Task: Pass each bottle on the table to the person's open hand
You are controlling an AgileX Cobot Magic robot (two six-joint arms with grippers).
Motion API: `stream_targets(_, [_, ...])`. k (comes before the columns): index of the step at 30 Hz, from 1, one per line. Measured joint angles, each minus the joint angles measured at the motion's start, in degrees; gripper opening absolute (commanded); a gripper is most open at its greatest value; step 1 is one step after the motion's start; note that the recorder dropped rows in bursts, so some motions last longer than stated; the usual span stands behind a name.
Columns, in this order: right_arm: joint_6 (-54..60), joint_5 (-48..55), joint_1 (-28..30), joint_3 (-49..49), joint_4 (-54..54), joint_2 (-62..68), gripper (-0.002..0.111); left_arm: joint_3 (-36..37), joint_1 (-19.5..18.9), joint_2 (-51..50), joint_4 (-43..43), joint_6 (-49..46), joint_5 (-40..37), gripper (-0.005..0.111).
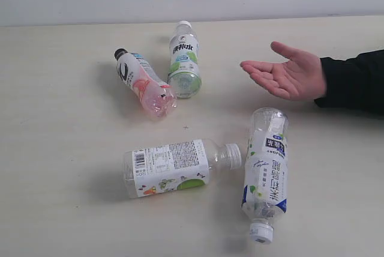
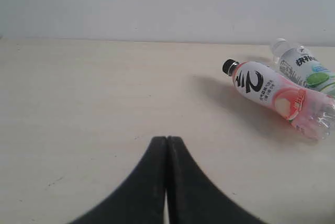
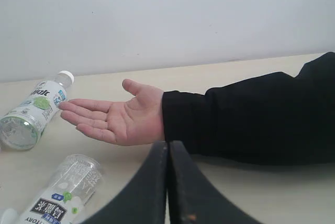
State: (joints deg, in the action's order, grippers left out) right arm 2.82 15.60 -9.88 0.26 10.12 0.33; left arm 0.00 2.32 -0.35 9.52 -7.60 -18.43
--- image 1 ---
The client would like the person's open hand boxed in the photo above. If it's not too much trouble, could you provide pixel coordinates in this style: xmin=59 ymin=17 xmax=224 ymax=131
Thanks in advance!
xmin=241 ymin=41 xmax=326 ymax=101

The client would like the green lime label bottle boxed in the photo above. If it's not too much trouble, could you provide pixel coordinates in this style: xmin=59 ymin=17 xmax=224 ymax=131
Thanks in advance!
xmin=167 ymin=20 xmax=202 ymax=98

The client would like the pink drink bottle black cap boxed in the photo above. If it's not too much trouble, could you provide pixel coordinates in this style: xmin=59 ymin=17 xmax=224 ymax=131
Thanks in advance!
xmin=114 ymin=48 xmax=177 ymax=119

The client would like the square clear bottle white label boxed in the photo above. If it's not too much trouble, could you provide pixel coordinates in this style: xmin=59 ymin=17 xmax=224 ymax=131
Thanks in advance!
xmin=123 ymin=139 xmax=242 ymax=199

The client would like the clear bottle blue white label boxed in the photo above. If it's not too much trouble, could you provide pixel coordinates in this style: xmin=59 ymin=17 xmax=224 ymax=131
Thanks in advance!
xmin=241 ymin=107 xmax=289 ymax=244

